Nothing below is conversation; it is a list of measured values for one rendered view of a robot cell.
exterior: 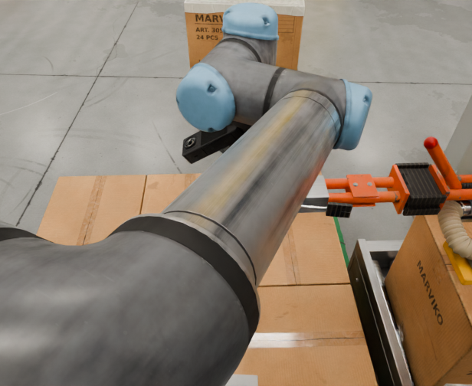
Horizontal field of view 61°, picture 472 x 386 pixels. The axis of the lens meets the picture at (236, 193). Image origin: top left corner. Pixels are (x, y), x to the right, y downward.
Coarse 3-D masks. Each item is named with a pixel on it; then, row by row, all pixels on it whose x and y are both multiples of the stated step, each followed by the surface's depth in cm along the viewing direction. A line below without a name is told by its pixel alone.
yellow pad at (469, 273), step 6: (444, 246) 85; (450, 252) 83; (450, 258) 83; (456, 258) 81; (462, 258) 81; (456, 264) 81; (462, 264) 80; (468, 264) 80; (456, 270) 81; (462, 270) 79; (468, 270) 79; (462, 276) 79; (468, 276) 78; (462, 282) 79; (468, 282) 78
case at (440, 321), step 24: (432, 216) 113; (408, 240) 123; (432, 240) 108; (408, 264) 123; (432, 264) 108; (408, 288) 123; (432, 288) 108; (456, 288) 97; (408, 312) 123; (432, 312) 108; (456, 312) 97; (408, 336) 123; (432, 336) 108; (456, 336) 97; (408, 360) 123; (432, 360) 108; (456, 360) 97; (432, 384) 108
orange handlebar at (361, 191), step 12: (336, 180) 80; (348, 180) 79; (360, 180) 79; (372, 180) 79; (384, 180) 80; (444, 180) 80; (468, 180) 80; (348, 192) 78; (360, 192) 77; (372, 192) 77; (384, 192) 78; (396, 192) 77; (456, 192) 77; (468, 192) 77; (360, 204) 78; (372, 204) 78
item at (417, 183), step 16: (400, 176) 78; (416, 176) 80; (432, 176) 80; (400, 192) 77; (416, 192) 76; (432, 192) 76; (448, 192) 75; (400, 208) 78; (416, 208) 77; (432, 208) 77
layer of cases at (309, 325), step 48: (96, 192) 176; (144, 192) 176; (96, 240) 157; (288, 240) 157; (336, 240) 157; (288, 288) 143; (336, 288) 143; (288, 336) 130; (336, 336) 130; (288, 384) 120; (336, 384) 120
